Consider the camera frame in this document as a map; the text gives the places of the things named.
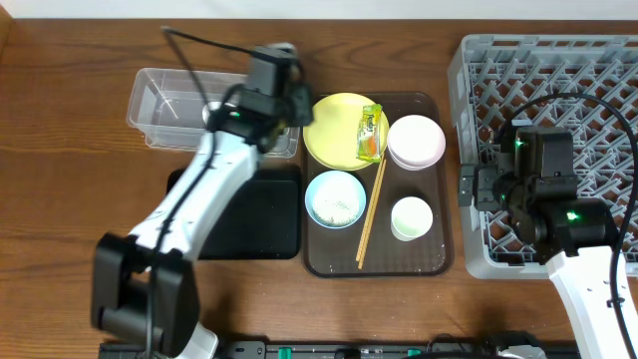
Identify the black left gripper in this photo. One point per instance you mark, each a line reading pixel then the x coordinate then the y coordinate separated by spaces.
pixel 301 103

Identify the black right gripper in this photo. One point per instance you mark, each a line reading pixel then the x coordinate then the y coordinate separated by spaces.
pixel 469 186

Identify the white napkin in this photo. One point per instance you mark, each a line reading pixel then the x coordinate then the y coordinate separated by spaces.
pixel 209 112

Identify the green snack wrapper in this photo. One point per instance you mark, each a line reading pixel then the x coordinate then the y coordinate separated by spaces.
pixel 368 134

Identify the light blue bowl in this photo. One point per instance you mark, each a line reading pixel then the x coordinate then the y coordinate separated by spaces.
pixel 337 176

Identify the wooden chopstick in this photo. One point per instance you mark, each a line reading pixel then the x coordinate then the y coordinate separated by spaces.
pixel 370 209
pixel 374 214

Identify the pink bowl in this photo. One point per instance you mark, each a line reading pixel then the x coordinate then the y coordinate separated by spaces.
pixel 416 142

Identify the white cup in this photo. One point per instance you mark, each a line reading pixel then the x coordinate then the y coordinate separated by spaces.
pixel 411 217

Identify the rice food waste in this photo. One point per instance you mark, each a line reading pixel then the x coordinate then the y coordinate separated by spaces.
pixel 335 203

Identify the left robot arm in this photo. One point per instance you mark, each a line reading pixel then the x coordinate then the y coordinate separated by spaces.
pixel 144 288

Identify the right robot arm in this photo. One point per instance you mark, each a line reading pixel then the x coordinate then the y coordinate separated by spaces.
pixel 576 238

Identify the grey dishwasher rack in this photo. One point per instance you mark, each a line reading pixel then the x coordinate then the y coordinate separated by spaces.
pixel 492 75

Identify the black waste tray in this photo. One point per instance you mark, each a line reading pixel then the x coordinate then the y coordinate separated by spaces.
pixel 262 221

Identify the yellow plate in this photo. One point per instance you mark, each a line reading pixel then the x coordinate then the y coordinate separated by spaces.
pixel 331 139

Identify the clear plastic bin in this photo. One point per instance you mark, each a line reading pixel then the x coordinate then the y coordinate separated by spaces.
pixel 167 108

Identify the brown serving tray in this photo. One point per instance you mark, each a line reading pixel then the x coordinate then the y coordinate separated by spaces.
pixel 331 253

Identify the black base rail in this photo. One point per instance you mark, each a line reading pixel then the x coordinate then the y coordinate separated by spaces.
pixel 514 344

